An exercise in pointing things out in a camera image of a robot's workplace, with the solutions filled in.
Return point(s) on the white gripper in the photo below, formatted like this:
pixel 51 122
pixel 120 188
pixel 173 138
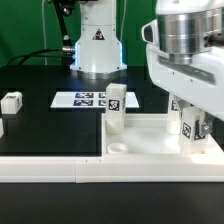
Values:
pixel 201 83

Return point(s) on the white square tabletop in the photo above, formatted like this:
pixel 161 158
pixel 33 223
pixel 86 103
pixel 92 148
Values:
pixel 146 134

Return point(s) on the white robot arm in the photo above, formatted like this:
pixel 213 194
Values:
pixel 184 50

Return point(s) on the white base tag plate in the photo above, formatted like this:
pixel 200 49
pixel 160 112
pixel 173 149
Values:
pixel 80 99

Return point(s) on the white L-shaped obstacle wall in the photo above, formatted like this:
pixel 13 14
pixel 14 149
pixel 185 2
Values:
pixel 114 168

